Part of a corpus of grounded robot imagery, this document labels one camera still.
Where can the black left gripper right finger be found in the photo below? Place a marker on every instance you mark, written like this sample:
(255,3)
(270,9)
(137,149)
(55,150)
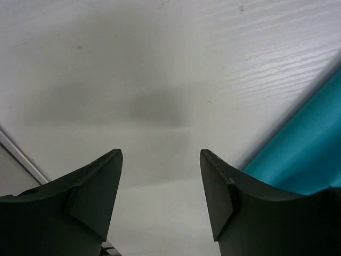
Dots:
(249,217)

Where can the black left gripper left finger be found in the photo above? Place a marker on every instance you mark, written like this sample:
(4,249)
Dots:
(68,216)

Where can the teal t shirt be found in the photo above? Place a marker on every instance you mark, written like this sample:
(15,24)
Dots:
(304,156)

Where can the aluminium table edge rail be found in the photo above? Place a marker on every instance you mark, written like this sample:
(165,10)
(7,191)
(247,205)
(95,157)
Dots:
(107,249)

